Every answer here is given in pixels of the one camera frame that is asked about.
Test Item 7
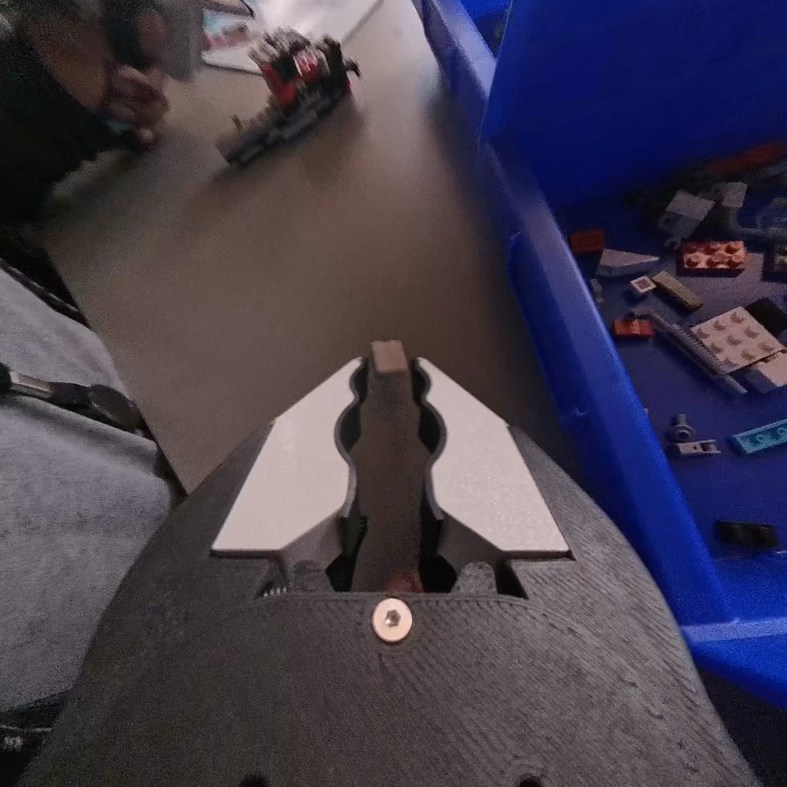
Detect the pile of mixed toy bricks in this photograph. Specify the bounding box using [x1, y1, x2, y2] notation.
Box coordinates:
[569, 144, 787, 548]

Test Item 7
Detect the person's left hand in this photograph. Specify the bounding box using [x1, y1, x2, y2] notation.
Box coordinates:
[98, 61, 172, 148]

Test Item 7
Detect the small grey slope brick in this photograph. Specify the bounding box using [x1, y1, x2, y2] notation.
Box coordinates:
[371, 340, 408, 374]

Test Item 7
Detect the grey black toy brick truck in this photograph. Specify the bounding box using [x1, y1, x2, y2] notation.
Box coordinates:
[215, 27, 362, 167]

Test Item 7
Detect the black harness strap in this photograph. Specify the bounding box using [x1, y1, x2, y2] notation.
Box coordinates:
[0, 363, 150, 439]

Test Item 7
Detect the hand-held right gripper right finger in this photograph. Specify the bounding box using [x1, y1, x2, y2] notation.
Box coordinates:
[411, 357, 573, 562]

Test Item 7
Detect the person's grey sweater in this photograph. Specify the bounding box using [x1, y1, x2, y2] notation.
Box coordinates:
[0, 264, 179, 708]

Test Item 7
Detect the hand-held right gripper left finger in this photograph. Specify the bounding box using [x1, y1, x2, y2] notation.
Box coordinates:
[211, 357, 370, 563]

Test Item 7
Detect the brick instruction booklet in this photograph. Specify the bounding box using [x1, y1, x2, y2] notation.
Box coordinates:
[200, 0, 259, 75]

